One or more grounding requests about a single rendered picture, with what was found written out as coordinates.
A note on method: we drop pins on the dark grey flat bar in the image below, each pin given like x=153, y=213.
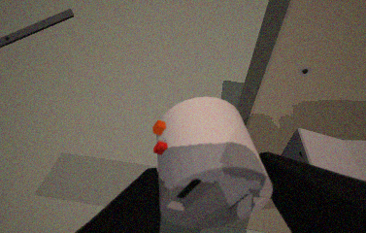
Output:
x=36, y=27

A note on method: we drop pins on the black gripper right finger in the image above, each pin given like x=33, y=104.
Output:
x=315, y=200

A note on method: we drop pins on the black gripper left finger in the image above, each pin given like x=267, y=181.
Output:
x=135, y=210

